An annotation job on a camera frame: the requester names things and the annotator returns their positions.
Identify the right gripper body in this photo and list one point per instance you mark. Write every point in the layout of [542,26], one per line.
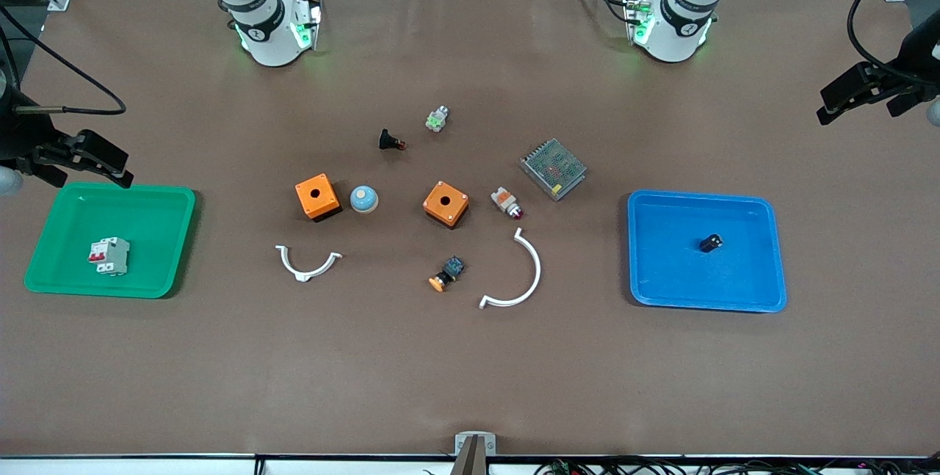
[20,139]

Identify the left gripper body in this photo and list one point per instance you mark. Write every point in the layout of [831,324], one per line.
[913,73]

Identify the white red circuit breaker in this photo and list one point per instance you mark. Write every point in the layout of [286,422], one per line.
[109,255]

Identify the black cylindrical capacitor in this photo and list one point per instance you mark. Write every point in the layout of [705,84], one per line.
[711,243]

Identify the green plastic tray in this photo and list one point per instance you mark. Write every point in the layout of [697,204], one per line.
[139,218]

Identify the orange button box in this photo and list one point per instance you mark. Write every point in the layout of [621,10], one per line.
[446,203]
[317,196]

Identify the small white pipe clamp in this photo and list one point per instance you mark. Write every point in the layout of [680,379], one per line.
[301,274]

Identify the blue plastic tray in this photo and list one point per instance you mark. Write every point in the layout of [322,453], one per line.
[683,269]

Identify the blue dome button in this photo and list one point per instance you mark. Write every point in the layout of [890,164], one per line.
[363,199]

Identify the metal mesh power supply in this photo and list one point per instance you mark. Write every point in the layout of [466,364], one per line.
[553,168]

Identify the green white push button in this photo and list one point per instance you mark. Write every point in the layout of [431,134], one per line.
[438,119]

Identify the large white pipe clamp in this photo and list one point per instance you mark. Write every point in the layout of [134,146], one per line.
[537,269]

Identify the red indicator light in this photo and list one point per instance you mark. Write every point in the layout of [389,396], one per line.
[507,203]

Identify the orange mushroom push button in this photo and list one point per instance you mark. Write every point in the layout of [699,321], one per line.
[446,273]

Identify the brown tapered bar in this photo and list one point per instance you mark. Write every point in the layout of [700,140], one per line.
[470,460]

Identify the black small switch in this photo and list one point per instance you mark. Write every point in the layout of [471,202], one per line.
[391,141]

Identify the grey metal bracket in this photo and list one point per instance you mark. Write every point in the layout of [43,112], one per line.
[460,444]

